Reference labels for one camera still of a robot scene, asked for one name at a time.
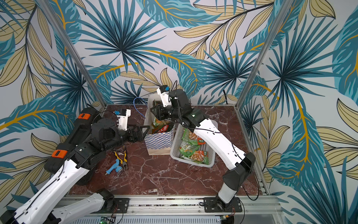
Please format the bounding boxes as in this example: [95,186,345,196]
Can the green red condiment packet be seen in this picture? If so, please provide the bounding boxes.
[152,118,174,134]

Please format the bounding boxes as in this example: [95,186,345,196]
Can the yellow black pliers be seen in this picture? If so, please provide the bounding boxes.
[114,147,128,171]

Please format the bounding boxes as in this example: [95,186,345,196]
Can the blue plastic tool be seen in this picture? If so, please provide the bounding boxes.
[106,159,123,175]

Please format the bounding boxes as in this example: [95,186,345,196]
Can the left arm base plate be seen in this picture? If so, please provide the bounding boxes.
[104,198,130,214]

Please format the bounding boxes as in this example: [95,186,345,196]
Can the white plastic basket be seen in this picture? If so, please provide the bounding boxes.
[170,125,215,168]

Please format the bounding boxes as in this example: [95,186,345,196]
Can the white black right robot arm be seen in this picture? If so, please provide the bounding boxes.
[151,85,256,206]

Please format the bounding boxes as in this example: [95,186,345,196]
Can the left aluminium corner post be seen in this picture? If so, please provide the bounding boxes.
[37,0,107,108]

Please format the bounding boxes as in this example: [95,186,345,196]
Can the blue checkered paper bag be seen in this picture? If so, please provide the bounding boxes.
[132,93,177,156]

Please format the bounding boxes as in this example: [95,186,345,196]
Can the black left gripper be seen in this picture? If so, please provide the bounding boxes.
[103,124,151,153]

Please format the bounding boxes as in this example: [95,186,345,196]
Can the green soup condiment packet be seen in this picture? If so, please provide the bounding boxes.
[179,141,209,165]

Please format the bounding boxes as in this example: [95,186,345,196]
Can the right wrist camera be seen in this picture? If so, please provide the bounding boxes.
[157,85,172,107]

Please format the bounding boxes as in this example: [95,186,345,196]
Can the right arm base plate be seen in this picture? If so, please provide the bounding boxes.
[200,196,242,213]

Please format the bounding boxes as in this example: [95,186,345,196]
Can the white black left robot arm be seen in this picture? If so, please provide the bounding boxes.
[1,118,147,224]

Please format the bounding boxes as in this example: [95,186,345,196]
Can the aluminium corner post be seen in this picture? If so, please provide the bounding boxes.
[235,0,293,110]
[37,0,107,108]

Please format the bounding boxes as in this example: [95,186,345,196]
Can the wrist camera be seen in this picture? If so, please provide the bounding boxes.
[157,85,172,107]
[114,109,131,131]

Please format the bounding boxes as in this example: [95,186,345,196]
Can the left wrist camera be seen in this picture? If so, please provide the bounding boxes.
[114,109,131,131]

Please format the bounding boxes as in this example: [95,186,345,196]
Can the aluminium front rail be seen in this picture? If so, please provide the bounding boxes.
[41,195,283,224]

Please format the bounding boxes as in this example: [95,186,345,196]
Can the right aluminium corner post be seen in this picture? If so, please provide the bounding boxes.
[235,0,293,110]

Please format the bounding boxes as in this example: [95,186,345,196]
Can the green noodle condiment packet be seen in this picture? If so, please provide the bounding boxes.
[182,128,206,146]

